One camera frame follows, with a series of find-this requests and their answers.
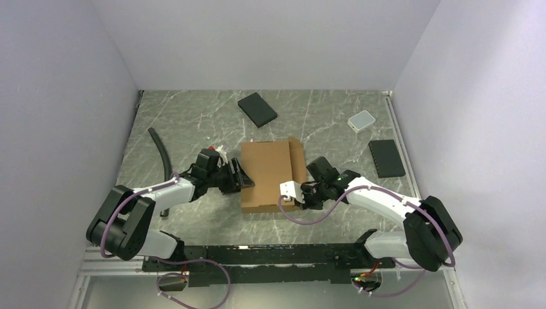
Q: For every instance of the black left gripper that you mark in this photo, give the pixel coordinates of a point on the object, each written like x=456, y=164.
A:
x=234, y=185

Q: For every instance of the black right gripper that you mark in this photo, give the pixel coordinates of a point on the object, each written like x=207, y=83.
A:
x=308, y=204

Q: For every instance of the brown cardboard box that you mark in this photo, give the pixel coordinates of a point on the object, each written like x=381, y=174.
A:
x=269, y=164

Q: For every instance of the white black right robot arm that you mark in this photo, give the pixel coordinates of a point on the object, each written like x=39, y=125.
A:
x=427, y=235

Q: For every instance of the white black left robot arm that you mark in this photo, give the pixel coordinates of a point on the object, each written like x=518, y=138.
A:
x=121, y=227

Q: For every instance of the small black box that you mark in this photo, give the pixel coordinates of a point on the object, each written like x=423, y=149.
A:
x=257, y=109

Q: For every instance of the black rectangular block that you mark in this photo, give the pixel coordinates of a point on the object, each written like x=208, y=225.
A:
x=386, y=158

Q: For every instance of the white translucent plastic case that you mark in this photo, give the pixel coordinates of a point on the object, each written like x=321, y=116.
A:
x=361, y=121

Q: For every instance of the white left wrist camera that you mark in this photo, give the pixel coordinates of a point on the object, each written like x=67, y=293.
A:
x=223, y=152

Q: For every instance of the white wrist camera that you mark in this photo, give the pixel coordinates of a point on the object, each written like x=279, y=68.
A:
x=291, y=191
x=223, y=152

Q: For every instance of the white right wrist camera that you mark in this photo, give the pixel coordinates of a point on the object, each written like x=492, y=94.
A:
x=291, y=191

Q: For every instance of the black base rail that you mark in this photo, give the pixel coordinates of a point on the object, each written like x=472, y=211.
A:
x=332, y=262

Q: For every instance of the aluminium frame rail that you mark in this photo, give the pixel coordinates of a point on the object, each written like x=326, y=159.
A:
x=94, y=265

